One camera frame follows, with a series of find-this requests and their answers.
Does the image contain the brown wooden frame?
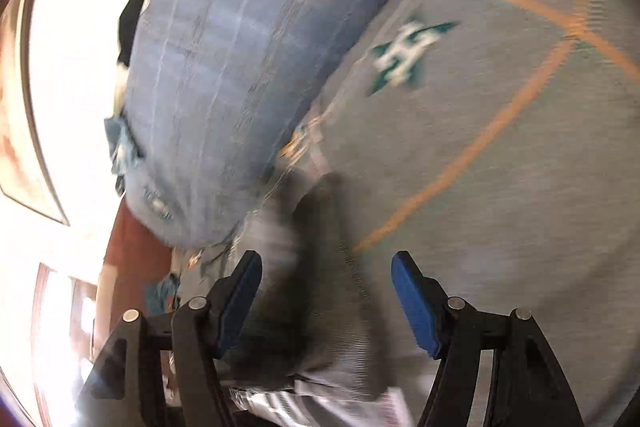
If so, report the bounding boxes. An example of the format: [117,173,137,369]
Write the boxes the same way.
[0,0,71,228]

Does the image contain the light blue denim garment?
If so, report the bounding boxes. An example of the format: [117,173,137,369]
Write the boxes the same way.
[104,114,147,195]
[144,274,182,315]

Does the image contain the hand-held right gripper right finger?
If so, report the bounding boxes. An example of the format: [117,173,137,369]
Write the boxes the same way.
[391,251,586,427]

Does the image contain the brown headboard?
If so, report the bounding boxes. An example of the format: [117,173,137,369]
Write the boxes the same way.
[95,199,176,408]

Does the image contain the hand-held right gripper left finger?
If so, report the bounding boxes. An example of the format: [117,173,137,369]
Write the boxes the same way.
[75,251,263,427]

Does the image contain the black clothing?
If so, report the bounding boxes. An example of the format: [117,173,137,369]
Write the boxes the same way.
[117,0,153,68]

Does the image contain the grey denim pants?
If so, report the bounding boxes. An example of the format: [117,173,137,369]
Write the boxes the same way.
[235,172,396,403]

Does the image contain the grey printed bed sheet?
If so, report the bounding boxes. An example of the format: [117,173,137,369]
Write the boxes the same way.
[170,0,640,427]

